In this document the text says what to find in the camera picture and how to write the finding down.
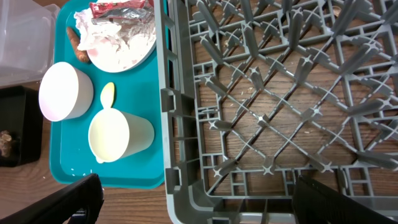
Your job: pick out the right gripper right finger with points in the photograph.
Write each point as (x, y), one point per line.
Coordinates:
(314, 202)

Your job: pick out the grey dishwasher rack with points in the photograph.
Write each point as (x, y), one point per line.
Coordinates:
(255, 94)

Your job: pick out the yellow plastic spoon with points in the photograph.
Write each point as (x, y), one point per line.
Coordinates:
(107, 95)

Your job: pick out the white bowl with food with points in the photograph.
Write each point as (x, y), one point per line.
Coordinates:
(65, 92)

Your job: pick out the brown food scrap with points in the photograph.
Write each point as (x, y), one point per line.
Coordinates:
(6, 143)

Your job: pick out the white plastic cup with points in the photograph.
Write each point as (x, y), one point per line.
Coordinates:
(114, 134)

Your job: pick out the clear plastic bin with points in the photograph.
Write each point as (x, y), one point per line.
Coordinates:
(27, 40)

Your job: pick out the large white plate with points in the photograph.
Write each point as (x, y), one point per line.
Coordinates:
(122, 34)

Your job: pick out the white napkin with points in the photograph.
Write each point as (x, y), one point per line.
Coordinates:
(115, 47)

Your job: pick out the black plastic tray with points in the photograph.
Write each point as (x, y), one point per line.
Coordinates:
(22, 119)

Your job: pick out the red foil snack wrapper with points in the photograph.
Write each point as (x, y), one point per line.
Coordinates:
(121, 12)

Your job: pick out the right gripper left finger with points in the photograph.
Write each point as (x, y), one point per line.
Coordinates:
(79, 202)

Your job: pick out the teal plastic tray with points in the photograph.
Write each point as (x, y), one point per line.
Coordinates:
(137, 92)

